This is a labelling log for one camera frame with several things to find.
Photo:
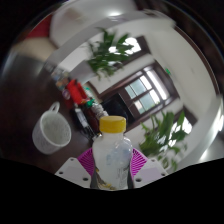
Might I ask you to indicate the small potted leafy plant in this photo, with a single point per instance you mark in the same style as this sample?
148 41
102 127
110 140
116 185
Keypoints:
106 56

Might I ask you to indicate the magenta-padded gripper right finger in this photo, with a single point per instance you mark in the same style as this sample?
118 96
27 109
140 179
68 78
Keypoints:
150 171

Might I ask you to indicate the dark-framed window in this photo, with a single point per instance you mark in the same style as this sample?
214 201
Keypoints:
186 125
133 45

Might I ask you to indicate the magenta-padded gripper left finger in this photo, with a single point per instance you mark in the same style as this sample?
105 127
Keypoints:
71 171

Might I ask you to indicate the dark wooden double door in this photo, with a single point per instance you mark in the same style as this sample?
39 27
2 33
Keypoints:
143 91

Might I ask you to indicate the white speckled mug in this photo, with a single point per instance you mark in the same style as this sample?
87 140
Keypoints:
50 131

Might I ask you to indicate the green exit sign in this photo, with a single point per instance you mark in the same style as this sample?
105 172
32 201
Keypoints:
167 71

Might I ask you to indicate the large potted leafy plant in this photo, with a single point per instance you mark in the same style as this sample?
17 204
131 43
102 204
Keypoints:
163 136

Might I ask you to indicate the red box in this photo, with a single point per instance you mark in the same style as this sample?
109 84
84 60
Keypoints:
76 91

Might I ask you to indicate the yellow-capped clear drink bottle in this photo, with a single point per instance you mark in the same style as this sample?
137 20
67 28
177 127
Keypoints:
111 153

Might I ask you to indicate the black chair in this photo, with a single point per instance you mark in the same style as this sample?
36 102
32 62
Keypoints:
116 108

